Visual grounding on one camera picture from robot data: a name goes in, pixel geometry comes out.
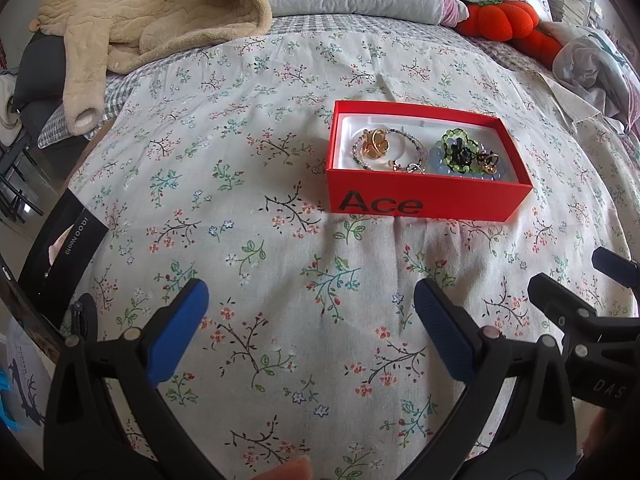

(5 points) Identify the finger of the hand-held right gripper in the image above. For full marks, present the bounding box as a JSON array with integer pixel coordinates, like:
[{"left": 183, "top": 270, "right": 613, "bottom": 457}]
[
  {"left": 527, "top": 274, "right": 608, "bottom": 333},
  {"left": 591, "top": 246, "right": 640, "bottom": 288}
]

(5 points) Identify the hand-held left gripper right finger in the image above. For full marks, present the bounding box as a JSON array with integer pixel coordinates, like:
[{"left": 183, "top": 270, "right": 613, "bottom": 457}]
[{"left": 400, "top": 277, "right": 578, "bottom": 480}]

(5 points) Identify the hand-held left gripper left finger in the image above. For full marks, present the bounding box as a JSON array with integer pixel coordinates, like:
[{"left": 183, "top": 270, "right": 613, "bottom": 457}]
[{"left": 42, "top": 278, "right": 210, "bottom": 480}]

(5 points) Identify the red cardboard box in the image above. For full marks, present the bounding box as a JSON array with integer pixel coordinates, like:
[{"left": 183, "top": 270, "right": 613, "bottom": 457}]
[{"left": 326, "top": 100, "right": 535, "bottom": 222}]

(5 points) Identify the green beaded flower chain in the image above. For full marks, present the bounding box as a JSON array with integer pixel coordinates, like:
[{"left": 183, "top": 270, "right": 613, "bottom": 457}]
[{"left": 440, "top": 129, "right": 481, "bottom": 177}]

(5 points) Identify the thin green beaded bracelet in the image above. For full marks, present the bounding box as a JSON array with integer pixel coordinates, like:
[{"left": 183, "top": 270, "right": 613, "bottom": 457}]
[{"left": 351, "top": 129, "right": 430, "bottom": 171}]

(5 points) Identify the gold ring cluster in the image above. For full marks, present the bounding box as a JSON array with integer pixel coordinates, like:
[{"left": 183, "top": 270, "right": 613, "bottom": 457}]
[{"left": 361, "top": 129, "right": 393, "bottom": 160}]

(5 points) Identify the person's left hand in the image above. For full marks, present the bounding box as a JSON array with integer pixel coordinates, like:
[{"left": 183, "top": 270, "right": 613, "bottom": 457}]
[{"left": 259, "top": 457, "right": 315, "bottom": 480}]

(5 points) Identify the dark round pouch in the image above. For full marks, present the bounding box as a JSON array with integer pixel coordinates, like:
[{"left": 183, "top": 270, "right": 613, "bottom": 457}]
[{"left": 70, "top": 294, "right": 99, "bottom": 343}]

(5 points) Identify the black phone box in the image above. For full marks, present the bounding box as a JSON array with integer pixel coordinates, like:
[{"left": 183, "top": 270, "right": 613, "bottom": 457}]
[{"left": 17, "top": 191, "right": 110, "bottom": 321}]

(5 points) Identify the white paper bag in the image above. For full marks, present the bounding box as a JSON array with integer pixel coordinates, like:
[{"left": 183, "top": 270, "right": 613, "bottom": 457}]
[{"left": 0, "top": 317, "right": 58, "bottom": 433}]

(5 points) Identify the floral bed sheet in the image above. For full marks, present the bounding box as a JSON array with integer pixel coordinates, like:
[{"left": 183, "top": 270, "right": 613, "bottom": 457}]
[{"left": 65, "top": 35, "right": 640, "bottom": 480}]

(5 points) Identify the pile of light clothes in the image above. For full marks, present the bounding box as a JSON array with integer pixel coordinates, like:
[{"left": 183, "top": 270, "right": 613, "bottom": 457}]
[{"left": 552, "top": 22, "right": 640, "bottom": 131}]

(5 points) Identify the orange pumpkin plush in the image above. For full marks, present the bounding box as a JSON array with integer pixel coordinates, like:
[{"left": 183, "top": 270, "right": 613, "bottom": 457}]
[{"left": 457, "top": 0, "right": 565, "bottom": 68}]

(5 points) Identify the beige fleece blanket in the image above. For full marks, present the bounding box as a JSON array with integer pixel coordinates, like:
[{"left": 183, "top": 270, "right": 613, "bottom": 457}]
[{"left": 30, "top": 0, "right": 273, "bottom": 136}]

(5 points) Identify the light blue bead bracelet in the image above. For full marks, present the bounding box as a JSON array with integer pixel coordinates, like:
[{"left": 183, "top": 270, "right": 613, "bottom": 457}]
[{"left": 434, "top": 132, "right": 507, "bottom": 178}]

